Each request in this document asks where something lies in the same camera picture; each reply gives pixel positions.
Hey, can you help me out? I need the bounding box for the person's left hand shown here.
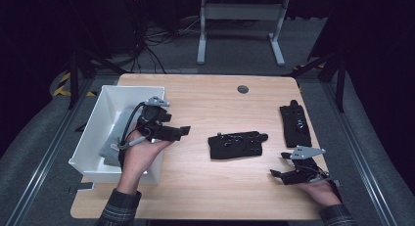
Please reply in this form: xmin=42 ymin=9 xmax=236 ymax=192
xmin=116 ymin=136 xmax=174 ymax=195

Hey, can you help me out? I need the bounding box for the white box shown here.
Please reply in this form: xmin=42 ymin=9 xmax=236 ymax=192
xmin=68 ymin=84 xmax=170 ymax=185

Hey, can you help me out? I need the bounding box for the white metal desk frame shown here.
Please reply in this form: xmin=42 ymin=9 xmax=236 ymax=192
xmin=196 ymin=0 xmax=291 ymax=68

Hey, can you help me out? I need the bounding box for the black glove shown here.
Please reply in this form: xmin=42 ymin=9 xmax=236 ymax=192
xmin=279 ymin=99 xmax=313 ymax=149
xmin=207 ymin=130 xmax=269 ymax=160

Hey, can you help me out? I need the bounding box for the yellow black floor tape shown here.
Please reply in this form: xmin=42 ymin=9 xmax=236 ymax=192
xmin=52 ymin=71 xmax=98 ymax=98

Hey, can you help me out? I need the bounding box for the left hand-held gripper cable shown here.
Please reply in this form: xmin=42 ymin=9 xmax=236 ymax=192
xmin=118 ymin=102 xmax=155 ymax=170

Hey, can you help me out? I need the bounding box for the hand-held gripper cable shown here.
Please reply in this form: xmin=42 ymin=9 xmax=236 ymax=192
xmin=327 ymin=178 xmax=343 ymax=201
xmin=118 ymin=102 xmax=155 ymax=170

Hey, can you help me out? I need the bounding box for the bundle of black cables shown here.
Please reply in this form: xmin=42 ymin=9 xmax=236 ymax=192
xmin=123 ymin=0 xmax=204 ymax=73

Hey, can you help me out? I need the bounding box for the right hand-held gripper cable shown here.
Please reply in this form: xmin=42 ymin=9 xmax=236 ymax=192
xmin=327 ymin=178 xmax=343 ymax=201

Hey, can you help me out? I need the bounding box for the person's right hand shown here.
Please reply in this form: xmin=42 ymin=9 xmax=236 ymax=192
xmin=298 ymin=180 xmax=342 ymax=207

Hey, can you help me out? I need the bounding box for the black metal stand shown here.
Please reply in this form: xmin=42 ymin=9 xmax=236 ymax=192
xmin=67 ymin=46 xmax=128 ymax=111
xmin=283 ymin=46 xmax=347 ymax=113

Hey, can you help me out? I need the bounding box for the metal floor rail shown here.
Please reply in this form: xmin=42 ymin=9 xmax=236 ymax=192
xmin=4 ymin=77 xmax=99 ymax=226
xmin=321 ymin=81 xmax=400 ymax=226

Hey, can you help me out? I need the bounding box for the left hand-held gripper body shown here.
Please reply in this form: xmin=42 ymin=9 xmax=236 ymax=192
xmin=136 ymin=96 xmax=171 ymax=142

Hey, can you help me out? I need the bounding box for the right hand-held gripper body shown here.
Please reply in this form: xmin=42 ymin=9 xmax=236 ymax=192
xmin=289 ymin=146 xmax=329 ymax=185

